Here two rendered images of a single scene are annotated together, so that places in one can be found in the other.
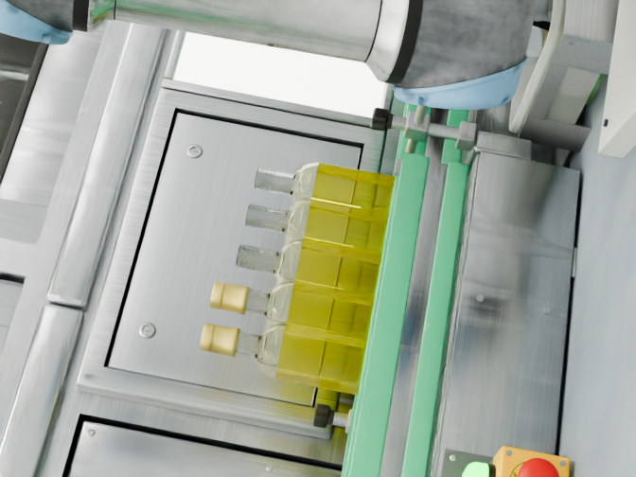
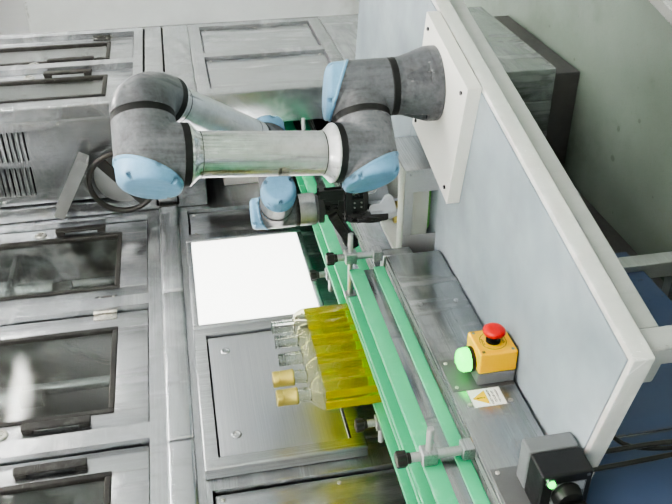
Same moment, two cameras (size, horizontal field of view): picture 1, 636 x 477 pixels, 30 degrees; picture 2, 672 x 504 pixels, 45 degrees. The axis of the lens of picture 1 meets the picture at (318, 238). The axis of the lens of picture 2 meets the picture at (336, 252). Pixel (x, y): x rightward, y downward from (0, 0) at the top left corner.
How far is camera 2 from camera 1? 0.78 m
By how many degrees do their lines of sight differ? 32
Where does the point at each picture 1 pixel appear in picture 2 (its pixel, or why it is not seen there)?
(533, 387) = (468, 328)
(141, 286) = (223, 416)
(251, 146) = (256, 340)
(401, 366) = (396, 344)
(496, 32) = (381, 135)
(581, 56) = (417, 182)
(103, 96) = (160, 347)
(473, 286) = (414, 301)
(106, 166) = (177, 371)
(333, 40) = (310, 157)
